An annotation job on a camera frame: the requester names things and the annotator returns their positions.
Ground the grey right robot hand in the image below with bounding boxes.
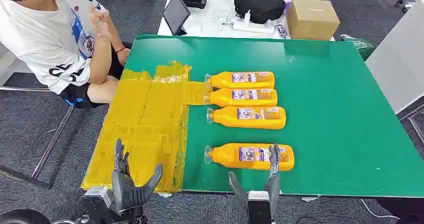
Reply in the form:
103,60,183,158
227,143,282,217

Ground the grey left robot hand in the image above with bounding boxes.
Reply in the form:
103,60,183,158
110,137,164,213

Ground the orange drink bottle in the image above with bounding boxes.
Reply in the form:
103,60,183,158
202,87,278,108
205,105,287,131
203,142,295,172
204,71,276,90

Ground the green table mat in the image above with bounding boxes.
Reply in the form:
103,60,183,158
81,33,424,199

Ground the black rounded robot part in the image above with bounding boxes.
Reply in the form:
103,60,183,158
0,209,51,224

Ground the person's left hand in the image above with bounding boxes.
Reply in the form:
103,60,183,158
116,46,131,67

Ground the person's hand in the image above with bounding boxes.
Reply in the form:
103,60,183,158
116,46,131,67
88,6,113,40

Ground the small purple packet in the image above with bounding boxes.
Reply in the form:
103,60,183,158
276,23,288,39

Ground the white power strip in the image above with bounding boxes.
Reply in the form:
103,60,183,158
231,16,276,35

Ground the green bag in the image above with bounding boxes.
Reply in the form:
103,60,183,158
340,33,377,62

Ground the cardboard box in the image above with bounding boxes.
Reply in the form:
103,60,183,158
286,0,341,42

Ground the person's right hand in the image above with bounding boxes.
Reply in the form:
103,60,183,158
88,6,113,40

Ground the grey table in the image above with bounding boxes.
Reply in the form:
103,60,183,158
365,0,424,115

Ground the person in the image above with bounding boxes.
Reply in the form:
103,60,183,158
0,0,132,110

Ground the black bag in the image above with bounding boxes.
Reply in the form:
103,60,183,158
233,0,286,25

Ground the black tablet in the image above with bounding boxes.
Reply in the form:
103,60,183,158
162,0,192,37

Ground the white table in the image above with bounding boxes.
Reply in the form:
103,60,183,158
157,0,335,41

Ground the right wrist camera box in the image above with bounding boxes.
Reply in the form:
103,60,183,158
246,190,273,224

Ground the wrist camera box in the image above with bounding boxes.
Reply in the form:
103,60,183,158
81,186,116,223
246,190,273,224

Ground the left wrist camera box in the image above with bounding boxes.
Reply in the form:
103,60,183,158
81,186,116,223

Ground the metal chair frame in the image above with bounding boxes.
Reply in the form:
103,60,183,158
0,85,76,189

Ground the white floor cable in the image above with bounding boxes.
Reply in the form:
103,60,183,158
360,199,400,221

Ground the metal table frame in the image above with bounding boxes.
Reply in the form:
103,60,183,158
399,103,424,142

